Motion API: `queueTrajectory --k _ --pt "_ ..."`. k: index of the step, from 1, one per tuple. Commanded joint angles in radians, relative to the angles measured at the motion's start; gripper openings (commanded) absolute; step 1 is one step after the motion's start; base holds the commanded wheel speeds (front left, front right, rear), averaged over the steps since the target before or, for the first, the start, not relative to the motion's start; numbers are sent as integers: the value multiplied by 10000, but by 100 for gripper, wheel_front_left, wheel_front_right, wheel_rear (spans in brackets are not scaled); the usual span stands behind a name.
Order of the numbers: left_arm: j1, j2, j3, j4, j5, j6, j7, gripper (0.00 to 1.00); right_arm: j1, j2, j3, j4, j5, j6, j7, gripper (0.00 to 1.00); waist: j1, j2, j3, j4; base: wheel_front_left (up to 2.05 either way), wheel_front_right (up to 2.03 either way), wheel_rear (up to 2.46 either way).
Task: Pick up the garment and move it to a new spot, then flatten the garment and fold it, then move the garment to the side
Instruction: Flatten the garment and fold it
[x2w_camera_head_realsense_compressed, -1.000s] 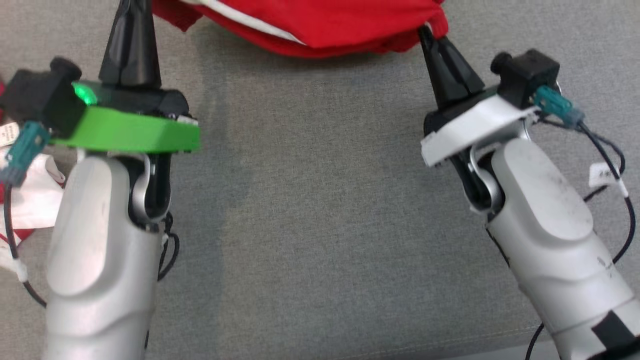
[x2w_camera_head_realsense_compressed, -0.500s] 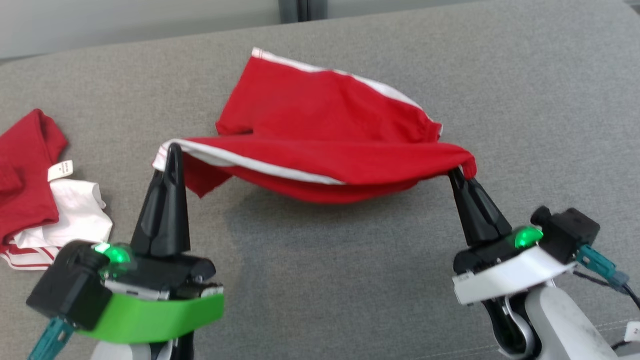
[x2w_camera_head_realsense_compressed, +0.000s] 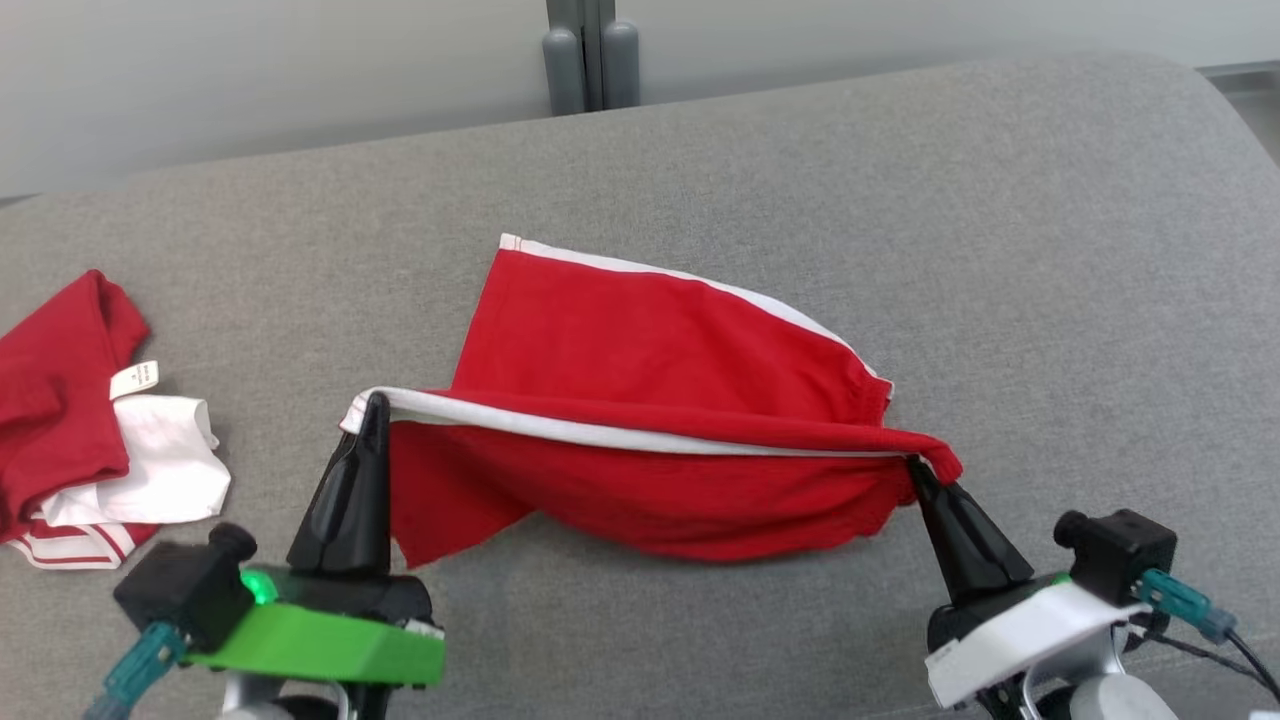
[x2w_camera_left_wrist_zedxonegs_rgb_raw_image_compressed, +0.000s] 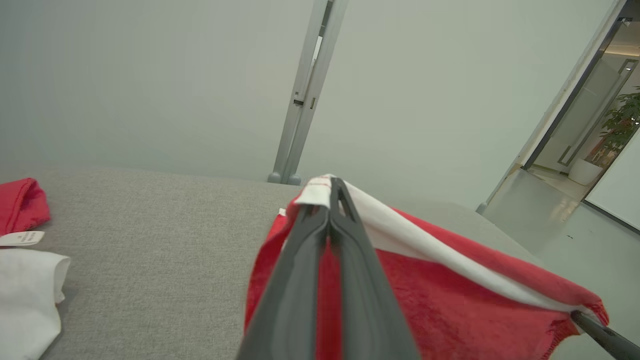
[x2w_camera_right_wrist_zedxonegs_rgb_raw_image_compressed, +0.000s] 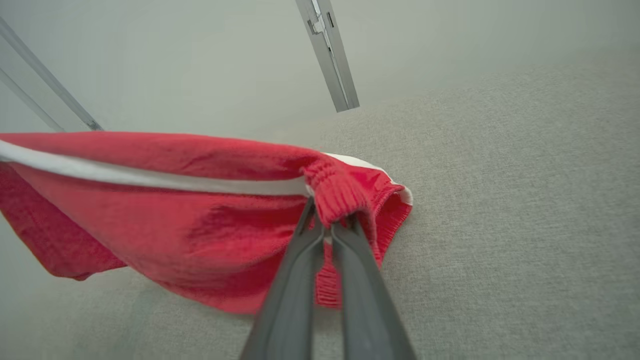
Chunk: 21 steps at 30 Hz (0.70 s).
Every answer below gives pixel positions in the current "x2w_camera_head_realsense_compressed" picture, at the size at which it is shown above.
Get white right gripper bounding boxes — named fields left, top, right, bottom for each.
left=905, top=456, right=1153, bottom=711

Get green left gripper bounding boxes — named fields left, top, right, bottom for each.
left=185, top=392, right=447, bottom=688

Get red jersey with white sleeves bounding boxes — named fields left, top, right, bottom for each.
left=0, top=268, right=233, bottom=571

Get red shorts with white stripe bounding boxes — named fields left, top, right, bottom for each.
left=340, top=233, right=964, bottom=569

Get black cable with teal plug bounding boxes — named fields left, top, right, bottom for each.
left=1138, top=567, right=1280, bottom=696
left=85, top=620, right=189, bottom=720

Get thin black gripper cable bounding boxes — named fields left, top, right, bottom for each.
left=1128, top=620, right=1263, bottom=669

